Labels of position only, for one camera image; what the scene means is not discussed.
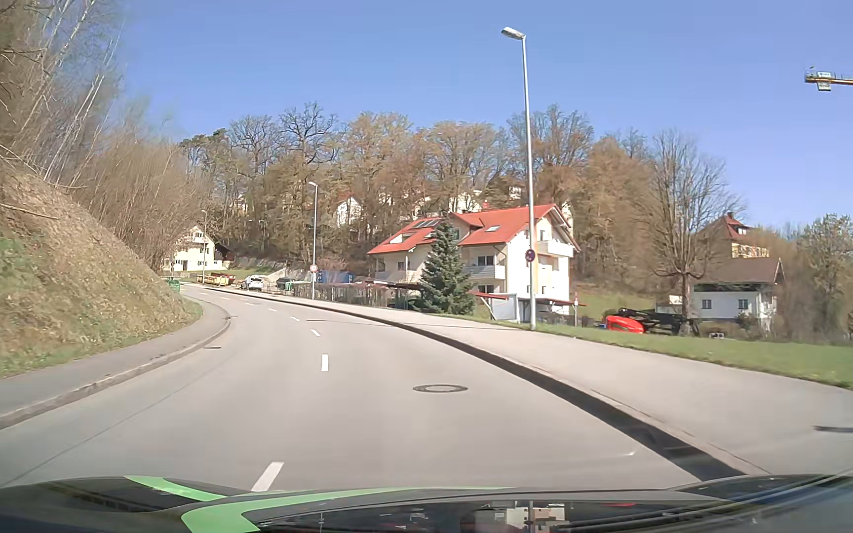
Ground dark green conifer tree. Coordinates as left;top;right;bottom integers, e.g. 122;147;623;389
416;219;476;316

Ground white house with red roof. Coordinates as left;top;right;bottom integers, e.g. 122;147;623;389
367;203;582;323

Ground white building among trees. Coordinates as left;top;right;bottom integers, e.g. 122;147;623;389
334;194;365;228

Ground wood of bare trees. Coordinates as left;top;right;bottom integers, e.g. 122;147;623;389
178;102;746;297

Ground grey asphalt road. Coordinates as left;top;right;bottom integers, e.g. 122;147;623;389
0;283;746;493

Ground pale yellow house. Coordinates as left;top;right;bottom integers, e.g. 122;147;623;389
162;225;229;273

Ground car's own bonnet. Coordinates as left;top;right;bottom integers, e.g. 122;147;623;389
0;474;853;533

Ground bare tree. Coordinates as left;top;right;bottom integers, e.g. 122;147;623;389
637;129;744;336

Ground road markings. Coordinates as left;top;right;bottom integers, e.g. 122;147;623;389
250;298;331;493

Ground white house with brown roof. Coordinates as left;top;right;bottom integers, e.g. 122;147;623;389
667;257;785;330

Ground brown house with red roof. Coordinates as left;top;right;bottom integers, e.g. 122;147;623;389
706;212;772;260

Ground green grass verge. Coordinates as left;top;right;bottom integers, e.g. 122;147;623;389
426;285;853;401

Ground narrow grey pavement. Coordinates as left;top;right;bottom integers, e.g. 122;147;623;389
0;295;232;447

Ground grassy earth bank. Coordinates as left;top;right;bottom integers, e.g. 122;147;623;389
0;148;204;389

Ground green-leaved tree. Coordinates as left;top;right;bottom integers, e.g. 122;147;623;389
793;214;853;342

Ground bare trees on bank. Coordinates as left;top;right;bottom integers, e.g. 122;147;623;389
0;0;205;271

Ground tall grey lamp post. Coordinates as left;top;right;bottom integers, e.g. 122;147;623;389
501;27;539;331

